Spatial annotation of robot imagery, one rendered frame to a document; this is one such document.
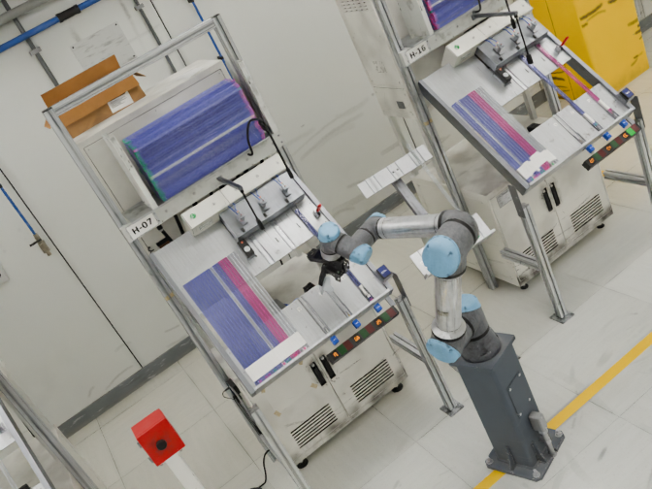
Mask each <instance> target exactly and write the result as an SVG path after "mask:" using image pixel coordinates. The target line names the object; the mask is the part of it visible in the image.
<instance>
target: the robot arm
mask: <svg viewBox="0 0 652 489"><path fill-rule="evenodd" d="M478 234H479V229H478V225H477V222H476V221H475V219H474V218H473V217H472V216H471V215H470V214H469V213H467V212H463V211H459V210H446V211H442V212H440V213H436V214H422V215H408V216H394V217H386V216H385V215H384V214H382V213H379V212H375V213H373V214H372V215H371V216H370V217H368V218H367V219H366V221H365V222H364V223H363V225H362V226H361V227H360V228H359V229H358V230H357V231H356V232H355V233H354V234H353V235H352V237H350V236H348V235H347V234H345V233H343V232H341V231H340V228H339V226H338V225H337V224H336V223H335V222H331V221H328V222H324V223H323V224H321V225H320V227H319V228H318V239H319V244H320V249H315V248H313V249H312V250H311V251H310V253H309V254H308V256H307V258H308V259H309V261H310V262H317V263H323V265H322V267H321V273H320V276H319V282H318V285H319V290H320V294H321V295H323V292H324V291H328V292H333V291H334V287H333V286H332V285H331V284H330V282H331V279H330V278H329V277H326V274H327V275H328V274H329V275H331V276H333V277H334V278H335V280H336V281H338V282H341V277H342V275H343V274H346V272H347V271H348V269H350V266H349V261H348V260H350V262H352V263H356V264H358V265H360V266H363V265H365V264H367V263H368V261H369V259H370V258H371V256H372V253H373V249H372V245H373V244H374V243H375V242H376V241H377V240H379V239H404V238H430V237H432V238H431V239H430V240H429V241H428V242H427V243H426V245H425V247H424V249H423V251H422V261H423V264H424V266H425V267H427V270H428V271H429V272H430V273H431V274H432V275H433V276H434V280H435V308H436V318H435V319H434V320H433V322H432V326H431V327H432V335H431V338H429V339H428V341H427V343H426V347H427V349H428V351H429V352H430V353H431V354H432V355H433V356H434V357H435V358H437V359H438V360H440V361H442V362H444V363H454V362H455V361H456V360H457V359H458V358H459V357H460V356H461V355H462V357H463V359H464V360H466V361H467V362H470V363H481V362H485V361H488V360H490V359H491V358H493V357H494V356H496V355H497V354H498V353H499V351H500V350H501V347H502V342H501V340H500V337H499V336H498V335H497V333H495V332H494V330H493V329H492V328H491V327H490V326H489V324H488V322H487V319H486V317H485V314H484V312H483V310H482V307H481V304H480V303H479V301H478V299H477V298H476V297H475V296H474V295H472V294H462V275H463V274H464V273H465V271H466V269H467V255H468V253H469V251H470V250H471V249H472V247H473V246H474V244H475V243H476V241H477V239H478ZM345 258H346V259H348V260H346V259H345ZM345 262H346V263H345ZM347 264H348V265H347ZM338 278H339V279H338Z"/></svg>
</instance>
